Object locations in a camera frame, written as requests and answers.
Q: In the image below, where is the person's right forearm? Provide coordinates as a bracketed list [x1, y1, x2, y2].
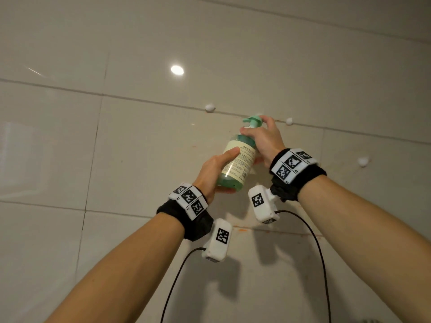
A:
[298, 174, 431, 323]

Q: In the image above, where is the person's left forearm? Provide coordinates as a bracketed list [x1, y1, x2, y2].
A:
[44, 212, 186, 323]

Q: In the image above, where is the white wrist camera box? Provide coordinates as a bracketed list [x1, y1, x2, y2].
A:
[201, 218, 233, 263]
[248, 185, 280, 225]

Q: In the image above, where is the green pump soap bottle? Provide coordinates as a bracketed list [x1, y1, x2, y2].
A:
[215, 114, 264, 193]

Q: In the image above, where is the person's left hand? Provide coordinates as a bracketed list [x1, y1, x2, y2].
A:
[192, 146, 240, 203]

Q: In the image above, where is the black cable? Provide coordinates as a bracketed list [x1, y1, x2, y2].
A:
[274, 210, 332, 323]
[160, 247, 207, 323]

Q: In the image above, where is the black wrist band with markers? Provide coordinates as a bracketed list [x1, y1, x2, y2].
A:
[156, 182, 215, 242]
[269, 148, 327, 202]

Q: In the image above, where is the person's right hand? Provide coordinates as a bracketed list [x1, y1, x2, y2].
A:
[239, 115, 286, 169]

